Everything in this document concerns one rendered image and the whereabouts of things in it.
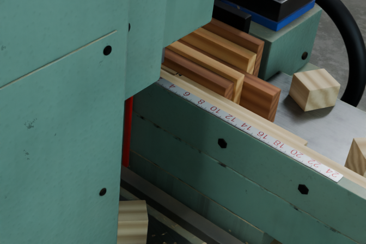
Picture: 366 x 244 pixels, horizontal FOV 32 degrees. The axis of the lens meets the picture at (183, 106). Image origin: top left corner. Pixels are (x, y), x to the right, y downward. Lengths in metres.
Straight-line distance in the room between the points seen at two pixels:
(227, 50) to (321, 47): 2.03
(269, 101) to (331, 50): 2.04
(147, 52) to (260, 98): 0.19
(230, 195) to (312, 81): 0.18
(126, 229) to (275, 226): 0.16
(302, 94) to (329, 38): 2.07
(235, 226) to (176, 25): 0.24
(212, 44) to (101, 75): 0.32
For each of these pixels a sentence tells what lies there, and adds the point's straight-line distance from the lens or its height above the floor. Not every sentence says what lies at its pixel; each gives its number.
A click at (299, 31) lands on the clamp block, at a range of 0.88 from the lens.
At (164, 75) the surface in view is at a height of 0.95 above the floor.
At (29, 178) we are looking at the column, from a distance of 0.49.
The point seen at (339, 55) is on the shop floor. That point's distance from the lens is 2.77.
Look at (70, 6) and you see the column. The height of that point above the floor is 1.16.
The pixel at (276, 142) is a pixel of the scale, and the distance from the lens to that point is 0.66.
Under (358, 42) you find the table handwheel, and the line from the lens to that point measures 1.01.
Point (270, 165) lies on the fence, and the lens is 0.67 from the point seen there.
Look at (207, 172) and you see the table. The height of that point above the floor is 0.88.
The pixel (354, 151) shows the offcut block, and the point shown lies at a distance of 0.72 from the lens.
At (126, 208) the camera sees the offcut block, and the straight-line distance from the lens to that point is 0.73.
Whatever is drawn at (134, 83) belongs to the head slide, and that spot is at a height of 1.02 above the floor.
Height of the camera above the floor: 1.37
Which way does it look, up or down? 37 degrees down
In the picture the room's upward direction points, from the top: 7 degrees clockwise
